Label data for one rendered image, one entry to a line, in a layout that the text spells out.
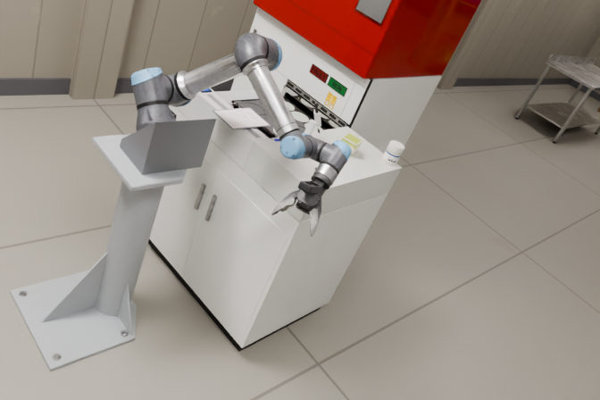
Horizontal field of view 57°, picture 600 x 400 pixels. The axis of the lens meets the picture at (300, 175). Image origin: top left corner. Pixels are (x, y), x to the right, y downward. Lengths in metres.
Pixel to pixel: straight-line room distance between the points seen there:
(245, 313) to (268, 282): 0.23
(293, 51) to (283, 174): 0.94
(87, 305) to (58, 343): 0.21
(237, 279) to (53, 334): 0.78
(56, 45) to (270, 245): 2.32
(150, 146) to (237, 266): 0.72
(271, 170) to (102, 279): 0.89
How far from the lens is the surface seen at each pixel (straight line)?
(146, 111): 2.07
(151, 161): 2.04
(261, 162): 2.18
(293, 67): 2.87
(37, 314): 2.61
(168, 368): 2.52
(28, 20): 3.89
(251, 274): 2.36
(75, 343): 2.52
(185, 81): 2.16
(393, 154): 2.45
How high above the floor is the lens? 1.97
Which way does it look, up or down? 29 degrees down
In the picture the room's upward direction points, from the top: 23 degrees clockwise
